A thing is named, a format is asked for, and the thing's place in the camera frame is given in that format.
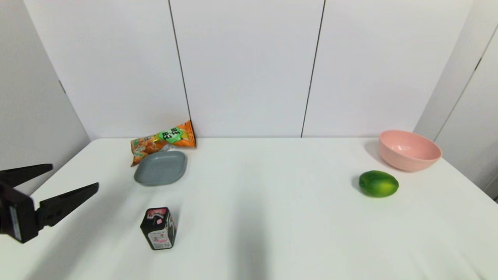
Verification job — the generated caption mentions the grey square plate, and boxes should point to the grey square plate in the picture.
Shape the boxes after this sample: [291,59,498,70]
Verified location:
[134,150,188,187]

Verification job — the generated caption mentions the black drink carton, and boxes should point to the black drink carton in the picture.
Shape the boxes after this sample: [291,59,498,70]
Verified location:
[140,207,177,250]

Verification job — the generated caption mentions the pink bowl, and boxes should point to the pink bowl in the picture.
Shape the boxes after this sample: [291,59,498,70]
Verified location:
[379,130,442,172]

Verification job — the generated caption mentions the orange cookie snack bag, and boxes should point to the orange cookie snack bag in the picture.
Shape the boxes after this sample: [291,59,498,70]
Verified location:
[130,120,197,167]

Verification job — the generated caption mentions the green lime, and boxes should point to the green lime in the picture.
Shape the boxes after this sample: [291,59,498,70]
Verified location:
[358,170,399,198]

